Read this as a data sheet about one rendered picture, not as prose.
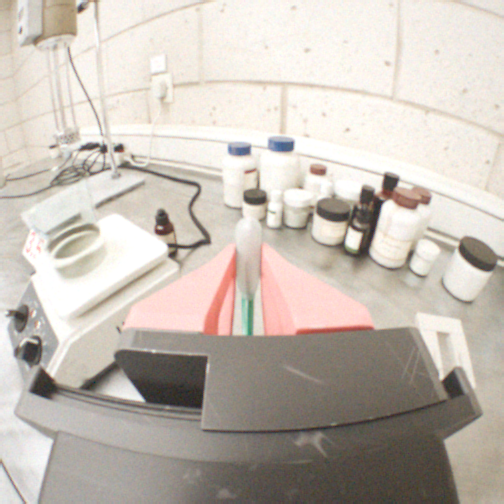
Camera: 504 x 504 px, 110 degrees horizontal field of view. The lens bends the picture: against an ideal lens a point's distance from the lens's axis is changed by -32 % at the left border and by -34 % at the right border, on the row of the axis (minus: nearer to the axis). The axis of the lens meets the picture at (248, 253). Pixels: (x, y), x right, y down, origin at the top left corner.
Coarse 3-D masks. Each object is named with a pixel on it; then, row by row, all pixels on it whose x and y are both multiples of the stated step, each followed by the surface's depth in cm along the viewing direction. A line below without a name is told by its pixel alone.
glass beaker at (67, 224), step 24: (48, 192) 19; (72, 192) 16; (48, 216) 15; (72, 216) 17; (96, 216) 20; (48, 240) 16; (72, 240) 17; (96, 240) 20; (72, 264) 18; (96, 264) 20
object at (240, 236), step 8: (240, 224) 11; (248, 224) 11; (240, 232) 11; (240, 240) 11; (240, 248) 12; (240, 256) 12; (248, 256) 12; (240, 264) 12; (248, 264) 12; (240, 272) 12; (248, 272) 12; (240, 280) 13; (248, 280) 12; (240, 288) 13; (248, 288) 13
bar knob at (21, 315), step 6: (24, 306) 20; (6, 312) 19; (12, 312) 18; (18, 312) 19; (24, 312) 20; (12, 318) 19; (18, 318) 19; (24, 318) 19; (18, 324) 19; (24, 324) 19; (18, 330) 19
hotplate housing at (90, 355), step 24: (168, 264) 24; (120, 288) 22; (144, 288) 22; (48, 312) 19; (96, 312) 19; (120, 312) 20; (72, 336) 17; (96, 336) 19; (72, 360) 17; (96, 360) 20; (24, 384) 17; (72, 384) 18
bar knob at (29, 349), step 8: (32, 336) 18; (24, 344) 16; (32, 344) 16; (40, 344) 17; (16, 352) 16; (24, 352) 16; (32, 352) 17; (40, 352) 17; (24, 360) 16; (32, 360) 16
